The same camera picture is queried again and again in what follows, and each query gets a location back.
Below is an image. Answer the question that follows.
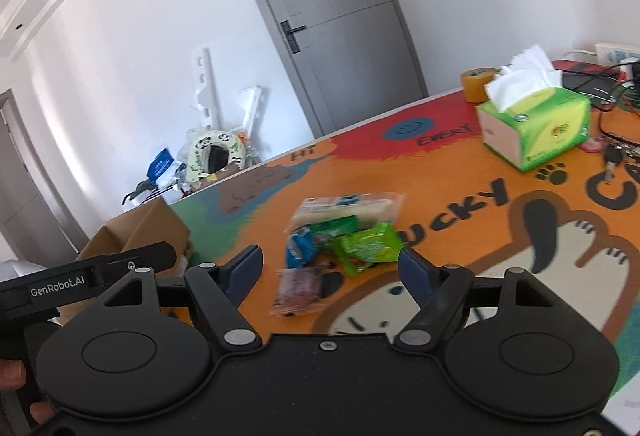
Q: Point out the grey door with black handle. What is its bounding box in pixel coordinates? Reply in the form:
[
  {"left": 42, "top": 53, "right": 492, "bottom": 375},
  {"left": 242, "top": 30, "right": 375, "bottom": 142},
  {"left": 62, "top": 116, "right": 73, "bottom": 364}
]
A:
[{"left": 222, "top": 0, "right": 430, "bottom": 139}]

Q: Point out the white chair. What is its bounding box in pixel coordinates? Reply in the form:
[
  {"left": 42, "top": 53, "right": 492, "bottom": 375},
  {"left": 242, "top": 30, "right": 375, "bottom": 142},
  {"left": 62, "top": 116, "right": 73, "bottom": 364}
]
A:
[{"left": 0, "top": 258, "right": 48, "bottom": 283}]

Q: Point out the black door handle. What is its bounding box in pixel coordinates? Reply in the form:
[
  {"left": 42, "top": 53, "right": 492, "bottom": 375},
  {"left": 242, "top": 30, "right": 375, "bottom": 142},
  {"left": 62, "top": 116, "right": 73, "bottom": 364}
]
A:
[{"left": 280, "top": 20, "right": 307, "bottom": 54}]

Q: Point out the dark green snack packet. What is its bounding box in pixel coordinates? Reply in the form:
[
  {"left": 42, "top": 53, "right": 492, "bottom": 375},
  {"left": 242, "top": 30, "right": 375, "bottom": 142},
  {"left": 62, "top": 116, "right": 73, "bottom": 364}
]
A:
[{"left": 305, "top": 215, "right": 363, "bottom": 239}]

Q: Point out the yellow tape roll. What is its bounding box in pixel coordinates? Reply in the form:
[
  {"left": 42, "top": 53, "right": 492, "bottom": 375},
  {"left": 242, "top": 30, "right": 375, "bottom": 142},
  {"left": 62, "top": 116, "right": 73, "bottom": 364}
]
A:
[{"left": 460, "top": 67, "right": 501, "bottom": 104}]

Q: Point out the colourful cat printed table mat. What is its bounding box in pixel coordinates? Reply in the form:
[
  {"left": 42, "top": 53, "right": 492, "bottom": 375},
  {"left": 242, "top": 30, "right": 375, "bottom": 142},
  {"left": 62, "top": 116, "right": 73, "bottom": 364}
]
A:
[{"left": 170, "top": 86, "right": 640, "bottom": 397}]

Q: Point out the person's left hand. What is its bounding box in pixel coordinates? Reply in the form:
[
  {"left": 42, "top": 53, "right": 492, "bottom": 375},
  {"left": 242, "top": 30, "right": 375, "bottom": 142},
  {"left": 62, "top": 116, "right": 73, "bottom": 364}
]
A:
[{"left": 0, "top": 358, "right": 55, "bottom": 426}]

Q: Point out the blue plastic bag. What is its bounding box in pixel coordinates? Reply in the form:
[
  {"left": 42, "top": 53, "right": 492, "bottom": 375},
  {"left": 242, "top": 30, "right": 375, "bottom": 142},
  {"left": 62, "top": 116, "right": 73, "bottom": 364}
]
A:
[{"left": 146, "top": 148, "right": 174, "bottom": 180}]

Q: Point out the pink clear snack packet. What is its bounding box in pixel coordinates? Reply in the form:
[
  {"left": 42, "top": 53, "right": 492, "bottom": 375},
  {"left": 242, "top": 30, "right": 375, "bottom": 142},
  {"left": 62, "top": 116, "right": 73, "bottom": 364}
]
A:
[{"left": 267, "top": 266, "right": 328, "bottom": 317}]

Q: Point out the panda printed seat ring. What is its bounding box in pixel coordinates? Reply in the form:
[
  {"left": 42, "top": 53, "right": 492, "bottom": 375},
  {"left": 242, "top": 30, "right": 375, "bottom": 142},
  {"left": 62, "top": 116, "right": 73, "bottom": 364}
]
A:
[{"left": 181, "top": 128, "right": 247, "bottom": 187}]

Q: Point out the white power strip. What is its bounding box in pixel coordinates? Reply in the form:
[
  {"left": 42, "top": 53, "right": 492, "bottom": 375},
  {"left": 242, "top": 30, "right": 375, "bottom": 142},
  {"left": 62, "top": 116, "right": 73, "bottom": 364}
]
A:
[{"left": 595, "top": 42, "right": 640, "bottom": 65}]

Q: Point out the brown cardboard box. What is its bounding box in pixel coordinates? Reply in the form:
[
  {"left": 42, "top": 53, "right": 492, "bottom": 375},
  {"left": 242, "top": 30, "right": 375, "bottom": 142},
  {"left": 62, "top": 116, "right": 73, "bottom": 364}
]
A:
[{"left": 57, "top": 198, "right": 193, "bottom": 324}]

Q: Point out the tall white foam board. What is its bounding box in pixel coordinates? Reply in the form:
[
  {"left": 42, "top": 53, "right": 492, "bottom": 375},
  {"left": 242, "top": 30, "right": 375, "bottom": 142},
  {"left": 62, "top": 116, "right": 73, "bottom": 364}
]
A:
[{"left": 187, "top": 46, "right": 223, "bottom": 137}]

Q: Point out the bunch of keys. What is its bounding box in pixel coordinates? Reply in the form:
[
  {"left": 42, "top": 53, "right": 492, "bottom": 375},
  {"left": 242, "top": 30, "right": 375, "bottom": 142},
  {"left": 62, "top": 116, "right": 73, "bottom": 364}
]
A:
[{"left": 600, "top": 141, "right": 628, "bottom": 185}]

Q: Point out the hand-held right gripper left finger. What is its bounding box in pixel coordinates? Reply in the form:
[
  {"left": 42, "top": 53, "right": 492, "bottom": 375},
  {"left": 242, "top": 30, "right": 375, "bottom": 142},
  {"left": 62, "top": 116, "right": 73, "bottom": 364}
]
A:
[{"left": 92, "top": 243, "right": 264, "bottom": 357}]

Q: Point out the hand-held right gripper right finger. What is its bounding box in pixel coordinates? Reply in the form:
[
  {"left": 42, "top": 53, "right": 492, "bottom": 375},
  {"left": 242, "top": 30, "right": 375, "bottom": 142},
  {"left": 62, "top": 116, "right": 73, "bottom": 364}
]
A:
[{"left": 392, "top": 247, "right": 568, "bottom": 357}]

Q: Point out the green tissue box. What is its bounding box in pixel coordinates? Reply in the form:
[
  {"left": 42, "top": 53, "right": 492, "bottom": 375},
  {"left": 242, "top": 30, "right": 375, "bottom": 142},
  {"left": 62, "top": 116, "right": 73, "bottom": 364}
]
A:
[{"left": 475, "top": 44, "right": 592, "bottom": 173}]

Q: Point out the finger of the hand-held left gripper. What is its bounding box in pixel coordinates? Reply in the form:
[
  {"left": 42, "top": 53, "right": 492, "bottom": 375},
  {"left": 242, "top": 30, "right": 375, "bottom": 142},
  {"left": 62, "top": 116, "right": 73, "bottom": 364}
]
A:
[{"left": 95, "top": 241, "right": 178, "bottom": 289}]

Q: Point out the red and black pad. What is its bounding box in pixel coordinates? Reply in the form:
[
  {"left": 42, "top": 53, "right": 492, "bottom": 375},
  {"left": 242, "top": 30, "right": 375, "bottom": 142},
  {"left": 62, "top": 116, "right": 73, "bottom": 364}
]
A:
[{"left": 550, "top": 59, "right": 636, "bottom": 101}]

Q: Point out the long cream cracker packet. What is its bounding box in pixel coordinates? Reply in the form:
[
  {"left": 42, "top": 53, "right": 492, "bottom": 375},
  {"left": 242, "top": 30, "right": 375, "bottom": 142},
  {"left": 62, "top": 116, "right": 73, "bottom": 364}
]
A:
[{"left": 291, "top": 193, "right": 405, "bottom": 229}]

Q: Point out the plain grey door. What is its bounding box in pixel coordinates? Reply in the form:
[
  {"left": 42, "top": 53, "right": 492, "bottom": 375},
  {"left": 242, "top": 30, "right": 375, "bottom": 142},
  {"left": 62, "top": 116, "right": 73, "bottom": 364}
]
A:
[{"left": 0, "top": 88, "right": 81, "bottom": 261}]

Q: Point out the short white foam piece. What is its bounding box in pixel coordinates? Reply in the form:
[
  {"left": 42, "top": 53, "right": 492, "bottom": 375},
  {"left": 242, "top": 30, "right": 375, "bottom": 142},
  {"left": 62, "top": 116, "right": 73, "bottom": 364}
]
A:
[{"left": 235, "top": 86, "right": 263, "bottom": 151}]

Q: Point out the bright green snack packet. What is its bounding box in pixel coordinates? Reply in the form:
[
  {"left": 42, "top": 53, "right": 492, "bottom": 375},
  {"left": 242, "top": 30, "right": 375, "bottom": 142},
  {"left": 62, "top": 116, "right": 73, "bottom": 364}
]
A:
[{"left": 332, "top": 222, "right": 405, "bottom": 277}]

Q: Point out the blue snack packet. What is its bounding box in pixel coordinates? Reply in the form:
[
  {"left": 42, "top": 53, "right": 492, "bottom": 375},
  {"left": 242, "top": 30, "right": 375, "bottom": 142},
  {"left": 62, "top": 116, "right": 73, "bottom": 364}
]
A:
[{"left": 286, "top": 226, "right": 321, "bottom": 269}]

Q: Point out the red cable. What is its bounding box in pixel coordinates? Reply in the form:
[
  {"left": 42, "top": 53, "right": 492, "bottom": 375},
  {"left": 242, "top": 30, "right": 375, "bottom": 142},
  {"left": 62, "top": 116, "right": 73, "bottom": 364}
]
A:
[{"left": 590, "top": 78, "right": 640, "bottom": 117}]

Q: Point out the black cable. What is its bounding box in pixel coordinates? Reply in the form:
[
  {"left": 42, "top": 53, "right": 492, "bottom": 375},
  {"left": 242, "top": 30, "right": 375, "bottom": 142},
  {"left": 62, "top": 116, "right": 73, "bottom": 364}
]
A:
[{"left": 560, "top": 66, "right": 640, "bottom": 147}]

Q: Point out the black frame rack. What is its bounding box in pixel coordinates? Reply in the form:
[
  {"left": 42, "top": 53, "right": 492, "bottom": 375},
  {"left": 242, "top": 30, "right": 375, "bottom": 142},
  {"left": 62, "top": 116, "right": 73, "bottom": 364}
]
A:
[{"left": 121, "top": 178, "right": 161, "bottom": 207}]

